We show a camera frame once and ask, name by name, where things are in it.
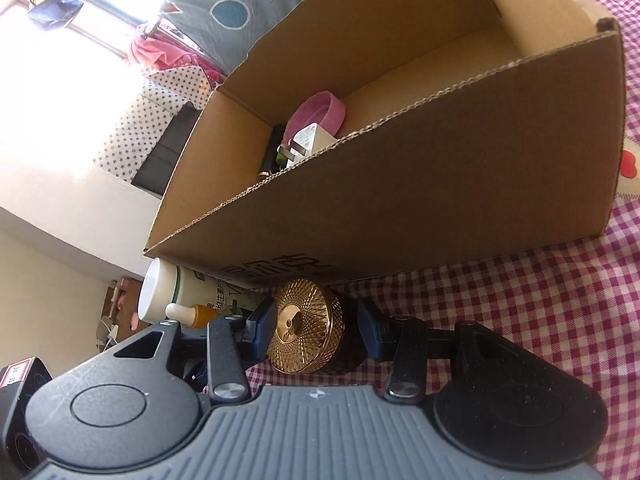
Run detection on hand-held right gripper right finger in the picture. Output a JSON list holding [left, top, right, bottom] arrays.
[[356, 299, 508, 405]]

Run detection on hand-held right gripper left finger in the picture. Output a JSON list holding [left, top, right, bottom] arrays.
[[111, 297, 278, 405]]

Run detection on black jar with gold lid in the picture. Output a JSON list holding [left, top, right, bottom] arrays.
[[266, 277, 372, 376]]

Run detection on brown cardboard box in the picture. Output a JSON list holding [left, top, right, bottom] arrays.
[[143, 0, 627, 288]]

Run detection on black cylindrical tube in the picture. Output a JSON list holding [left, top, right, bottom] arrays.
[[259, 125, 289, 177]]

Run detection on white plug charger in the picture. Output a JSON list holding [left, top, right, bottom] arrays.
[[276, 122, 338, 169]]

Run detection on glass dropper bottle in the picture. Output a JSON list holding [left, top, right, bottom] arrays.
[[164, 302, 243, 332]]

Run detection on white plastic bottle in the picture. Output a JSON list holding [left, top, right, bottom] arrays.
[[139, 257, 281, 325]]

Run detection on brown storage cartons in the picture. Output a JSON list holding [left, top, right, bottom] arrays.
[[100, 277, 146, 333]]

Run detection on purple checkered tablecloth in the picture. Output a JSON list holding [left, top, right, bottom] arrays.
[[240, 0, 640, 480]]

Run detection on dark grey cabinet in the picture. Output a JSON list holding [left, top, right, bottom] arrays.
[[134, 102, 202, 197]]

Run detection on white polka dot cloth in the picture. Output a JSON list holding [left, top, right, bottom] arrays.
[[91, 71, 227, 197]]

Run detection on pink hanging clothes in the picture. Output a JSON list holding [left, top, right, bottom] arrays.
[[129, 24, 227, 83]]

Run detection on blue printed blanket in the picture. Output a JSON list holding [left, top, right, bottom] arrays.
[[160, 0, 361, 76]]

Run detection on dark hanging cloth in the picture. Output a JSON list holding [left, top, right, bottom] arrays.
[[26, 0, 85, 29]]

